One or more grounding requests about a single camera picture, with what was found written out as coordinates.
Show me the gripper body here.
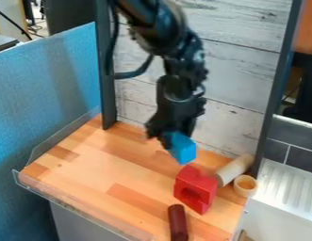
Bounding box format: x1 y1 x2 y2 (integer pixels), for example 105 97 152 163
143 74 209 149

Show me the blue block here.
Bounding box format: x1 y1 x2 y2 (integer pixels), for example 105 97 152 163
163 131 199 166

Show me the long wooden cylinder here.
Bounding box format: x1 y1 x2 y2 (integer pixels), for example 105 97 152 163
214 153 256 188

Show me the dark red cylinder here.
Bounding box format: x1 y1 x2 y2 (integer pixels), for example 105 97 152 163
167 203 191 241

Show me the red arch block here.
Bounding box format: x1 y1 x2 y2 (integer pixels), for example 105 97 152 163
172 164 221 217

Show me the white toy sink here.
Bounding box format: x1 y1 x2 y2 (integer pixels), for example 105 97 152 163
238 157 312 241

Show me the black cable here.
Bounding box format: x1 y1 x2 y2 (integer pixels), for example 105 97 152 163
104 52 156 80

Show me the grey frame post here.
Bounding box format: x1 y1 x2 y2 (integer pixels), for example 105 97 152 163
93 0 120 131
250 0 305 177

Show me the wooden ring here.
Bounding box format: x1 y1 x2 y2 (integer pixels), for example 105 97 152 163
232 173 260 199

